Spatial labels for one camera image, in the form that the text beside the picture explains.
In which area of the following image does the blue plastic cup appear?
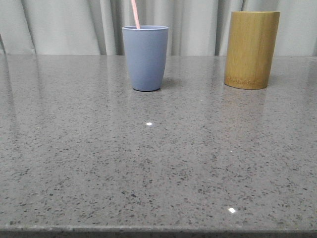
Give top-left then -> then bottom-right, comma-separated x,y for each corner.
122,25 -> 169,92

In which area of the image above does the pink chopstick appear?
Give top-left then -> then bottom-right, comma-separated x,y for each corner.
131,0 -> 141,29

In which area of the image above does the bamboo cylinder holder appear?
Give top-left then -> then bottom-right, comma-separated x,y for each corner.
224,11 -> 280,90

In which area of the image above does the white pleated curtain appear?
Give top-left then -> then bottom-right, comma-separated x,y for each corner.
0,0 -> 317,56

